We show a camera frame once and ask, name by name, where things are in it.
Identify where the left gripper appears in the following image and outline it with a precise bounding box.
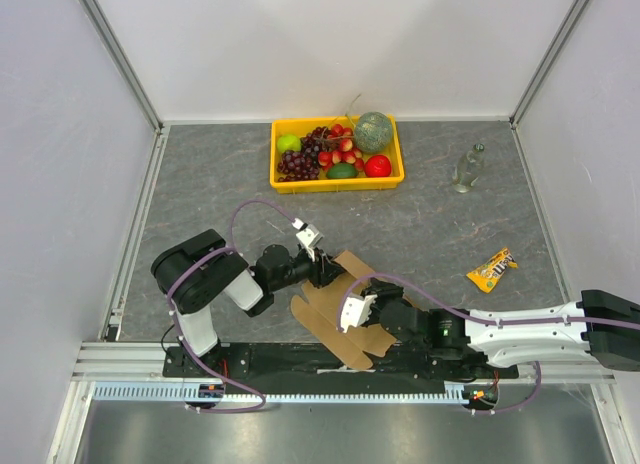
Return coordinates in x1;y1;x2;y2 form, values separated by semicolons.
271;246;348;291

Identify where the brown cardboard box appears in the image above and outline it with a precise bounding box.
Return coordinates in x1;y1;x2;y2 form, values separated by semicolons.
290;250;416;371

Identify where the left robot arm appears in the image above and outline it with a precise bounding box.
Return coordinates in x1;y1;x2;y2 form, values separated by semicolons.
151;226;345;377

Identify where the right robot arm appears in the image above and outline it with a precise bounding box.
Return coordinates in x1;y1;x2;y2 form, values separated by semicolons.
358;279;639;378

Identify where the yellow candy bag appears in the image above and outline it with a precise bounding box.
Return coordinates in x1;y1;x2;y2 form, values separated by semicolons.
466;247;518;293

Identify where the dark purple grape bunch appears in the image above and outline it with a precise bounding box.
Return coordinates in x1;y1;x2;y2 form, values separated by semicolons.
276;151;320;182

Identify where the green avocado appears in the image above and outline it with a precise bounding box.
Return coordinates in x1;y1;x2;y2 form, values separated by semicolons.
326;163;359;180

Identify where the green apple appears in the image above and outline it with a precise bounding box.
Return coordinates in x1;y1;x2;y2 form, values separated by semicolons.
276;134;302;154

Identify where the red cherry bunch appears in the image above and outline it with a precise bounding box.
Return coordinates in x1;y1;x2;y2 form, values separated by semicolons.
317;124;364;173

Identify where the red tomato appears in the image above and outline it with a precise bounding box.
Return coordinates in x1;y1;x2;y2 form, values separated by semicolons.
364;154;393;178

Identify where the yellow plastic tray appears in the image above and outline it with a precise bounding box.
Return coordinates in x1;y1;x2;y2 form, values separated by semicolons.
269;115;405;194

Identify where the clear glass bottle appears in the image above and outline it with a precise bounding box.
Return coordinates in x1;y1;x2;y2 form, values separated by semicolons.
452;143;485;193

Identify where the green netted melon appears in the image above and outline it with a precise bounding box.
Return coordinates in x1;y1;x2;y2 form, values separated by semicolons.
354;111;394;154

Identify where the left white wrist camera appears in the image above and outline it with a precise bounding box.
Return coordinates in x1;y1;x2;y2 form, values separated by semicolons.
292;218;323;262

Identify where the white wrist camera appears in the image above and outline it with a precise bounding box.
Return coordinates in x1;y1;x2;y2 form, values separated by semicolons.
337;293;377;333
292;218;323;262

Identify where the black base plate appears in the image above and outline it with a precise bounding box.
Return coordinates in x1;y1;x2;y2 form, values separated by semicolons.
162;343;519;383

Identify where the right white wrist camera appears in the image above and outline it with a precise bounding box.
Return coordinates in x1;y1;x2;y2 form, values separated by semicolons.
337;293;377;333

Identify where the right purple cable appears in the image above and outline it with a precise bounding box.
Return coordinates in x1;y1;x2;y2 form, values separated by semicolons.
337;273;640;416

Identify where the grey slotted cable duct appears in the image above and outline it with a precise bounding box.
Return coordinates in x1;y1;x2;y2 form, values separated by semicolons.
92;380;496;401

